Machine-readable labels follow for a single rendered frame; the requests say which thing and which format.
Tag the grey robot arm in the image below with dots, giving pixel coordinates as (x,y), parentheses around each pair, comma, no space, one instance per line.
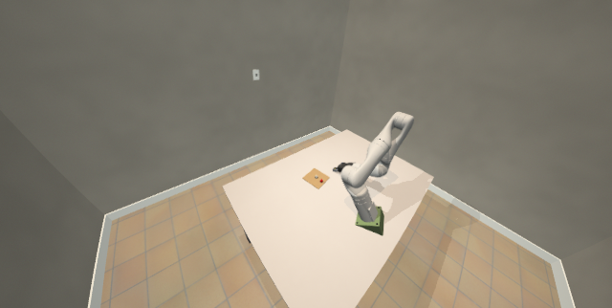
(377,162)

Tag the tan flat mat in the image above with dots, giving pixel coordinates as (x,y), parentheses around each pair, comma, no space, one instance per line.
(310,178)

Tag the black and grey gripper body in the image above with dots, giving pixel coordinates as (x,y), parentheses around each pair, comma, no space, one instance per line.
(341,166)

